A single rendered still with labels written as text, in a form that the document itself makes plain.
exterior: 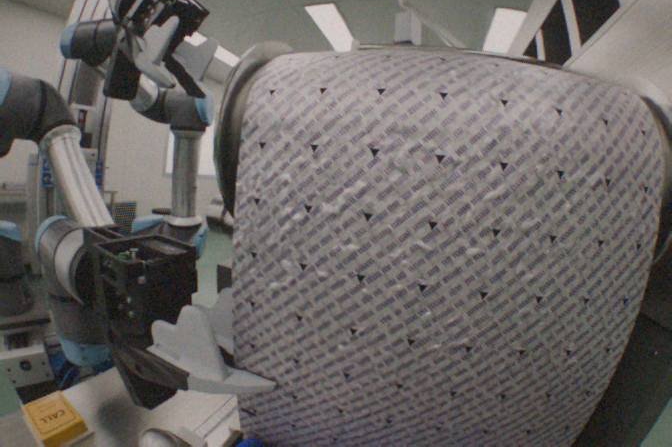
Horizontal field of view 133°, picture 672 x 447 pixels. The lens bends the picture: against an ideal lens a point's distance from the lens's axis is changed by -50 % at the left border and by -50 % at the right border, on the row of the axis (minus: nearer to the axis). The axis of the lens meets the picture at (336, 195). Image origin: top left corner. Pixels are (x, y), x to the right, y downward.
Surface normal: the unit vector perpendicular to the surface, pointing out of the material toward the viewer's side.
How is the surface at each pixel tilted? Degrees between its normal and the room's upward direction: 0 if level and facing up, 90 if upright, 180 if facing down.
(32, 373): 90
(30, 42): 90
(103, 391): 0
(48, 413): 0
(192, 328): 90
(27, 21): 90
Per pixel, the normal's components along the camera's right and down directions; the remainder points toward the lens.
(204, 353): -0.27, 0.03
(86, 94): 0.86, 0.11
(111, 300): 0.95, 0.11
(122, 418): 0.10, -0.99
